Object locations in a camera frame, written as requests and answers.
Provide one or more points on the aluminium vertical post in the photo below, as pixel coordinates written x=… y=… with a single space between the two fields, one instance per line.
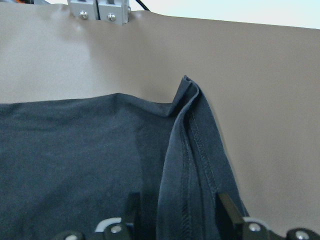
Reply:
x=111 y=11

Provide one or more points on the black printed t-shirt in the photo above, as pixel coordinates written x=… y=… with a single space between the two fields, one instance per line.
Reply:
x=69 y=164

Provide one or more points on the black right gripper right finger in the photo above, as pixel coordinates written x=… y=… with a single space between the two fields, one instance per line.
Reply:
x=230 y=221

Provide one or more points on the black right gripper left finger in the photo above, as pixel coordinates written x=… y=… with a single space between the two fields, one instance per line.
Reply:
x=132 y=215

